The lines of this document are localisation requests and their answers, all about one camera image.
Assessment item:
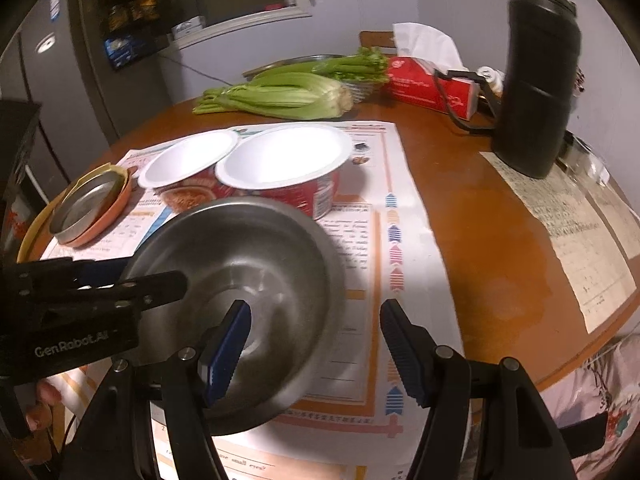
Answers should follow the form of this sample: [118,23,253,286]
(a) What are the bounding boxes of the pink floral cloth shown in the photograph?
[542,330,640,480]

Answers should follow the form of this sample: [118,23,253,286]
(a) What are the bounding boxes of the wall cable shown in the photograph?
[159,51,237,84]

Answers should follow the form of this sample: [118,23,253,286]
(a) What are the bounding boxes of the red tissue pack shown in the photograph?
[382,22,482,121]

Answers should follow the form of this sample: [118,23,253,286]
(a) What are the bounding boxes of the leafy celery stalks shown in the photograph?
[310,46,391,85]

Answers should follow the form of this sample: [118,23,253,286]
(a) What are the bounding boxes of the red paper noodle bowl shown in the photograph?
[137,129,240,213]
[214,125,353,221]

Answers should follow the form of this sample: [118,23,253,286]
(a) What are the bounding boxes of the celery bunch with root end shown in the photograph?
[192,72,353,121]

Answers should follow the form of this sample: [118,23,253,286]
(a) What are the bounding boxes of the stainless steel bowl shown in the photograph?
[120,197,347,436]

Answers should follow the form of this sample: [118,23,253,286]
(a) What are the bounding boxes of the yellowed printed sheet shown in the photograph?
[480,150,638,333]
[585,180,640,261]

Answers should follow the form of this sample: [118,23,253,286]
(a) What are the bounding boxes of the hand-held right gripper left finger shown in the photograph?
[70,299,253,480]

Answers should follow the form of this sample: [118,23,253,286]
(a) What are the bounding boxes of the round metal pan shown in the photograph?
[48,172,126,245]

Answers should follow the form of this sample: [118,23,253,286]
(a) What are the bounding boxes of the grey refrigerator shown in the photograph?
[0,0,176,196]

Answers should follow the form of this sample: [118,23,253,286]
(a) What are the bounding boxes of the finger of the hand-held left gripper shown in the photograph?
[2,257,133,289]
[10,270,190,314]

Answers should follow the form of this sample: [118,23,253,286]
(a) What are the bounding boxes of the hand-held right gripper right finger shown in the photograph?
[379,299,573,480]

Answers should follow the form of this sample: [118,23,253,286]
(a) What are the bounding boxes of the black thermos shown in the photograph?
[490,0,583,180]

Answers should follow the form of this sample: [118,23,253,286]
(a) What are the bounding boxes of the orange plastic plate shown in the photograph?
[62,166,135,249]

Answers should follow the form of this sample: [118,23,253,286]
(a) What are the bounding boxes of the glass jar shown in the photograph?
[560,130,612,187]

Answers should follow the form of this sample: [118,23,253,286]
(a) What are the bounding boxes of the white box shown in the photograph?
[172,16,207,39]

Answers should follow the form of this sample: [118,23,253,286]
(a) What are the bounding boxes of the blue box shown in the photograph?
[103,35,171,71]

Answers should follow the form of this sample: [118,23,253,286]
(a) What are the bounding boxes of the yellow plastic plate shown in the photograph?
[17,161,126,264]

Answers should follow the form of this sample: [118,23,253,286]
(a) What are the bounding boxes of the person's left hand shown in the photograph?
[22,377,66,433]

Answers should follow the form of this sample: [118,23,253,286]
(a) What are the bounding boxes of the black hanging rack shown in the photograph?
[97,0,173,72]

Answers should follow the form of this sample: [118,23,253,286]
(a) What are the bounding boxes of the black thermos strap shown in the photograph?
[432,67,502,136]

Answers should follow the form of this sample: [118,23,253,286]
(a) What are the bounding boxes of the metal basin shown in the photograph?
[300,54,378,106]

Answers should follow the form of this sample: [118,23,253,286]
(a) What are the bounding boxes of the wooden chair with cutout backrest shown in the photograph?
[359,30,401,58]

